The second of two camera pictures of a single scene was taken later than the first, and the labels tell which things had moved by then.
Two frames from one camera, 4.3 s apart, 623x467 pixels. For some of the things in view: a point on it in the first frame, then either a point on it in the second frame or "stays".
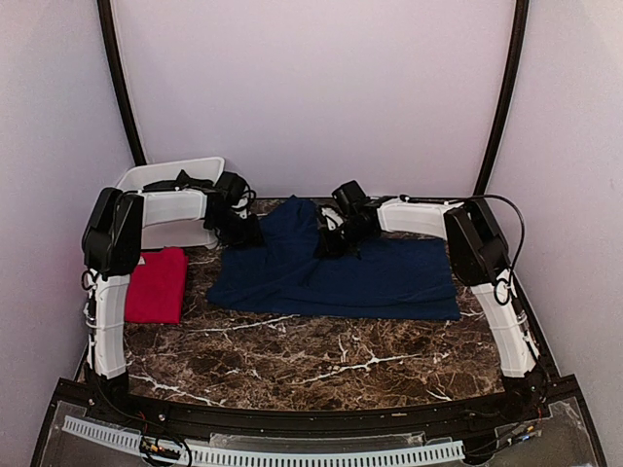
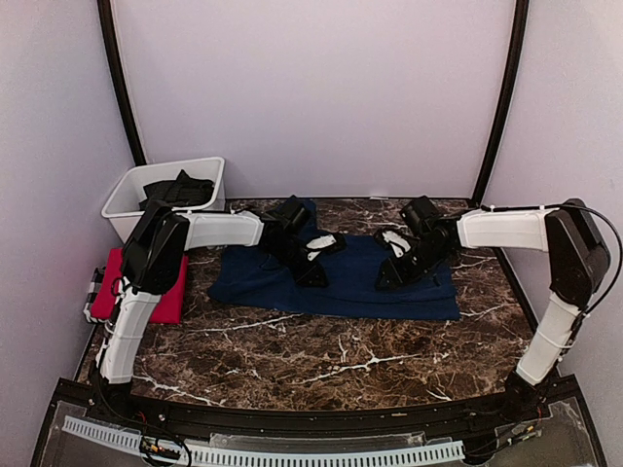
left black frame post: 117,63 stays
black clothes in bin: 183,181 stays
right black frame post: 522,11 stays
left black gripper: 252,236 to 304,276
